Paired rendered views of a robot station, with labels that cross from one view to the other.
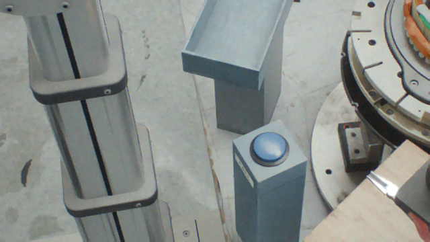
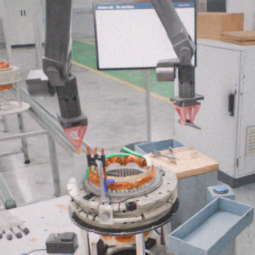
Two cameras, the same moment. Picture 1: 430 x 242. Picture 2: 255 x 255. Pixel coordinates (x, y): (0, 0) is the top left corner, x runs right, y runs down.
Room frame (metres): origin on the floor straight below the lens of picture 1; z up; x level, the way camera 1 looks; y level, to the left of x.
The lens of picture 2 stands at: (1.70, 0.05, 1.61)
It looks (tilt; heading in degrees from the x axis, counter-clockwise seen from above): 22 degrees down; 195
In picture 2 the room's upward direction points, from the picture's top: 1 degrees counter-clockwise
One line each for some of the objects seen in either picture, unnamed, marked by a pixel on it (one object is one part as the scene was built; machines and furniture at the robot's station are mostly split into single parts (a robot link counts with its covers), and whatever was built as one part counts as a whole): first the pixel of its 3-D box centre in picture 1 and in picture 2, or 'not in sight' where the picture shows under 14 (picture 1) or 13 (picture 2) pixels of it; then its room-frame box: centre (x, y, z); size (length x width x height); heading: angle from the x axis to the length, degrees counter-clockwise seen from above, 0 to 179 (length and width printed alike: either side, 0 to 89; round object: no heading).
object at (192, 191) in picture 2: not in sight; (180, 198); (0.40, -0.23, 0.91); 0.19 x 0.19 x 0.26; 41
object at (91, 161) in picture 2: not in sight; (96, 160); (0.80, -0.36, 1.21); 0.04 x 0.04 x 0.03; 46
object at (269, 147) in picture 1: (269, 146); (220, 188); (0.56, -0.07, 1.04); 0.04 x 0.04 x 0.01
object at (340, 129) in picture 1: (357, 146); not in sight; (0.69, -0.22, 0.81); 0.08 x 0.05 x 0.02; 2
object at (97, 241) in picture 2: not in sight; (94, 244); (0.66, -0.46, 0.85); 0.06 x 0.04 x 0.05; 178
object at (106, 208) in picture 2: not in sight; (107, 214); (0.83, -0.33, 1.07); 0.04 x 0.02 x 0.05; 94
